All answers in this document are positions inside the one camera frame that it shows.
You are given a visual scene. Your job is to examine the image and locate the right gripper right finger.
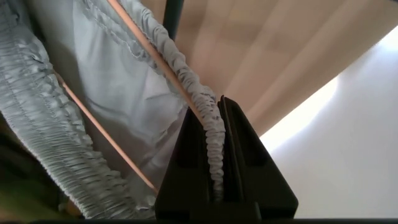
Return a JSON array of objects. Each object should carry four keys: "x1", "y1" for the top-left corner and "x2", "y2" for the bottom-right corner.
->
[{"x1": 217, "y1": 95, "x2": 299, "y2": 220}]

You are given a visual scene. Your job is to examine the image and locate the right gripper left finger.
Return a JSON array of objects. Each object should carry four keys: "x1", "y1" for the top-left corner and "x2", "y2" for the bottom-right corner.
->
[{"x1": 154, "y1": 106, "x2": 219, "y2": 220}]

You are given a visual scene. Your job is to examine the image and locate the pink clothes hanger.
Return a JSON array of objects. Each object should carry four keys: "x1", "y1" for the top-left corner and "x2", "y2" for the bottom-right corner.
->
[{"x1": 55, "y1": 0, "x2": 205, "y2": 196}]

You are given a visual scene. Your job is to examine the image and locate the pale grey shorts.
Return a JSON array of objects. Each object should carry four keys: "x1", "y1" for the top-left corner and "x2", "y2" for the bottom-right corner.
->
[{"x1": 0, "y1": 0, "x2": 226, "y2": 220}]

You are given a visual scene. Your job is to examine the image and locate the black clothes rack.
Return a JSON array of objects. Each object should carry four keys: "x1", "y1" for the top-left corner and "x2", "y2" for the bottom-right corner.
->
[{"x1": 162, "y1": 0, "x2": 185, "y2": 42}]

